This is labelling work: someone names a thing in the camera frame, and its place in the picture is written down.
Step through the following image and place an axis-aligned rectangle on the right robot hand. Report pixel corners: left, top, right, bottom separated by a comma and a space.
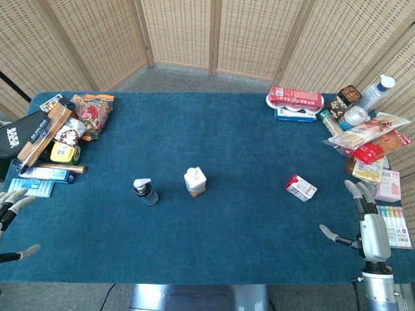
318, 179, 392, 261

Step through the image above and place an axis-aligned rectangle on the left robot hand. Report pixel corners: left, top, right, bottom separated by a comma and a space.
0, 187, 41, 263

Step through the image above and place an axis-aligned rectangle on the robot base body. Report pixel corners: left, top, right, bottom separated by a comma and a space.
128, 284, 272, 311

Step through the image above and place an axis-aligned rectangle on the dark pump dispenser bottle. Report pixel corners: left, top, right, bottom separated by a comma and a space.
133, 178, 160, 206

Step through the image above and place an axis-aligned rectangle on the clear plastic water bottle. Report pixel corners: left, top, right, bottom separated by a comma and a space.
356, 74, 397, 113

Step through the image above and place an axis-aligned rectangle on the white carton with brown base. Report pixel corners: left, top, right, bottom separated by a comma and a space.
184, 167, 208, 198

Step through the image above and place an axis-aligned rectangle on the pastel highlighter pen pack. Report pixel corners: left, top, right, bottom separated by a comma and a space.
376, 204, 414, 250

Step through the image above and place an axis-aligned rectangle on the light blue blister pack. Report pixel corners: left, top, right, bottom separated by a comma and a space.
7, 178, 54, 198

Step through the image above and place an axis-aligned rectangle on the pink box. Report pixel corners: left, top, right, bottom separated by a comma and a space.
373, 168, 401, 203

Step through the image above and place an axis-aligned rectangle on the blue toothpaste box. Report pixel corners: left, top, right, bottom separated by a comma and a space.
19, 167, 76, 184

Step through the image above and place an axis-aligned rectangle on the yellow label food pack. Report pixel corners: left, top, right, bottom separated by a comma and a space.
351, 156, 385, 185

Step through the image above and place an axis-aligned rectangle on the copper coloured tube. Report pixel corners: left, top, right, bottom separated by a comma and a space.
32, 163, 88, 174

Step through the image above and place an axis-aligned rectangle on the black zip pouch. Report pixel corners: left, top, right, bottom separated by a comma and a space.
0, 111, 53, 159

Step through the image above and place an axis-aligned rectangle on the red snack pouch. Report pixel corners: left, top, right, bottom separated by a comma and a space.
353, 143, 386, 164

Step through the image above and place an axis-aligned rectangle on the yellow lid container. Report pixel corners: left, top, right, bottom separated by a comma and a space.
50, 141, 81, 165

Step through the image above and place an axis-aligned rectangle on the wooden long box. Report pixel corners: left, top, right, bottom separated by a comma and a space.
16, 102, 73, 167

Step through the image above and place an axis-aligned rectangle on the red and white small carton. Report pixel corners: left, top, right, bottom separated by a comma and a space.
285, 174, 318, 203

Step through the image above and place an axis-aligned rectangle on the orange bread snack bag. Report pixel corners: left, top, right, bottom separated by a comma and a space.
369, 130, 414, 159

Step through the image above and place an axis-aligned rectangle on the brown white patterned bag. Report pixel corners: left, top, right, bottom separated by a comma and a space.
53, 117, 88, 148

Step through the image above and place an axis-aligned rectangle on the long clear biscuit packet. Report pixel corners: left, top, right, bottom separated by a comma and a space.
322, 112, 411, 150

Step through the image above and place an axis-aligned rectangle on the small picture card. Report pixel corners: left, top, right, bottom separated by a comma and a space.
39, 93, 63, 113

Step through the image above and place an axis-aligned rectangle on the green cap spice jar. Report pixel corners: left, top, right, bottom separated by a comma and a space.
319, 110, 344, 136

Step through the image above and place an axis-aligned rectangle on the white lid round jar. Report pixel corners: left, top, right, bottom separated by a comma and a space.
338, 106, 370, 131

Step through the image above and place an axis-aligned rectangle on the colourful patterned snack bag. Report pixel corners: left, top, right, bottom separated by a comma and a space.
70, 93, 115, 140

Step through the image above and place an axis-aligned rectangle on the black nut snack tray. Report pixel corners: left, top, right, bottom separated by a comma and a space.
327, 84, 362, 122

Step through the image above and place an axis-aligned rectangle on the blue and white box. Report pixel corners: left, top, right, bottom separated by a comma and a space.
274, 108, 317, 123

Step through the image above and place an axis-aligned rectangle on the red yogurt cup multipack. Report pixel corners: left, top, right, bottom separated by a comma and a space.
266, 85, 325, 112

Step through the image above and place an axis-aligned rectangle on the blue carpet table mat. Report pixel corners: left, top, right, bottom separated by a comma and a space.
0, 91, 415, 285

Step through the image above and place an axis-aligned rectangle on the woven folding screen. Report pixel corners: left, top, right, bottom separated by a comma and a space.
0, 0, 415, 182

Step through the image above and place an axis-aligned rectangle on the black cable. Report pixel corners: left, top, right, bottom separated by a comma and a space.
97, 284, 116, 311

